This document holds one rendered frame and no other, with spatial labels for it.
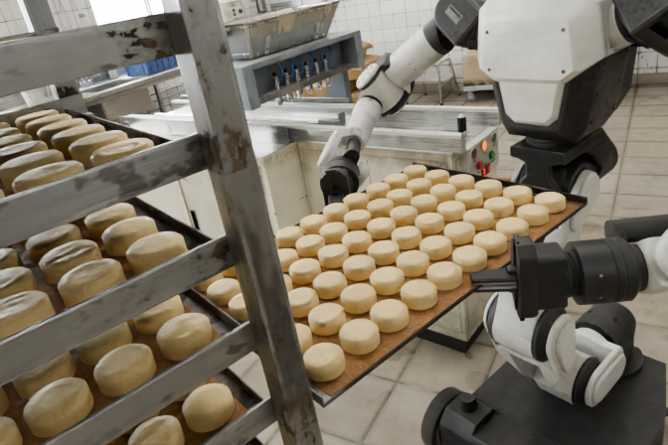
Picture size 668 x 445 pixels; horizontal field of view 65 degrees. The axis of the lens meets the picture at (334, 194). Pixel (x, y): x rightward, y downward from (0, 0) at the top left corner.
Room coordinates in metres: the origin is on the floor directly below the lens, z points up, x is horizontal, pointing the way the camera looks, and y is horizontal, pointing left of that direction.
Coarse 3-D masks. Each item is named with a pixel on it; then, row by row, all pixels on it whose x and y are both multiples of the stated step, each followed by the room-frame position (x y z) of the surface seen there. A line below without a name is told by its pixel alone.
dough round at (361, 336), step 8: (352, 320) 0.56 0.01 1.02; (360, 320) 0.56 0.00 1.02; (368, 320) 0.56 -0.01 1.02; (344, 328) 0.55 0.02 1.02; (352, 328) 0.55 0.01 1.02; (360, 328) 0.55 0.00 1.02; (368, 328) 0.54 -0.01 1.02; (376, 328) 0.54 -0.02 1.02; (344, 336) 0.54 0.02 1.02; (352, 336) 0.53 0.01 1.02; (360, 336) 0.53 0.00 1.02; (368, 336) 0.53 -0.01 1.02; (376, 336) 0.53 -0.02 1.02; (344, 344) 0.53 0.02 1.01; (352, 344) 0.52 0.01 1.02; (360, 344) 0.52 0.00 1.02; (368, 344) 0.52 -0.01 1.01; (376, 344) 0.53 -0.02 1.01; (352, 352) 0.52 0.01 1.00; (360, 352) 0.52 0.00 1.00; (368, 352) 0.52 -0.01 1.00
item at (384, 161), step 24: (384, 120) 2.11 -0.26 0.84; (312, 144) 1.99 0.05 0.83; (312, 168) 2.00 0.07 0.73; (384, 168) 1.76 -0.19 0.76; (456, 168) 1.59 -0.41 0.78; (312, 192) 2.02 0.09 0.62; (360, 192) 1.85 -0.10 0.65; (456, 312) 1.60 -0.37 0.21; (480, 312) 1.66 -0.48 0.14; (432, 336) 1.71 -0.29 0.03; (456, 336) 1.61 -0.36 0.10
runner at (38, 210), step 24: (168, 144) 0.39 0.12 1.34; (192, 144) 0.40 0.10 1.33; (96, 168) 0.35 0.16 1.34; (120, 168) 0.36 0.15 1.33; (144, 168) 0.37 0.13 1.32; (168, 168) 0.38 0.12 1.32; (192, 168) 0.39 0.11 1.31; (24, 192) 0.33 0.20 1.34; (48, 192) 0.33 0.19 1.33; (72, 192) 0.34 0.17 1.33; (96, 192) 0.35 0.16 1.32; (120, 192) 0.36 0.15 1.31; (144, 192) 0.37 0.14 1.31; (0, 216) 0.32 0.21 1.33; (24, 216) 0.32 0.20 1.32; (48, 216) 0.33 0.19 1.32; (72, 216) 0.34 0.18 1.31; (0, 240) 0.31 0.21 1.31
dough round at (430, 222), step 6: (420, 216) 0.83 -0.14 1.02; (426, 216) 0.82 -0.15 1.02; (432, 216) 0.82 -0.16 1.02; (438, 216) 0.82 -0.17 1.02; (420, 222) 0.80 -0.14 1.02; (426, 222) 0.80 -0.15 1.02; (432, 222) 0.79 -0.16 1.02; (438, 222) 0.79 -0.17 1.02; (420, 228) 0.80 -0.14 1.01; (426, 228) 0.79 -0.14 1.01; (432, 228) 0.79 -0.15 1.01; (438, 228) 0.79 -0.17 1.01
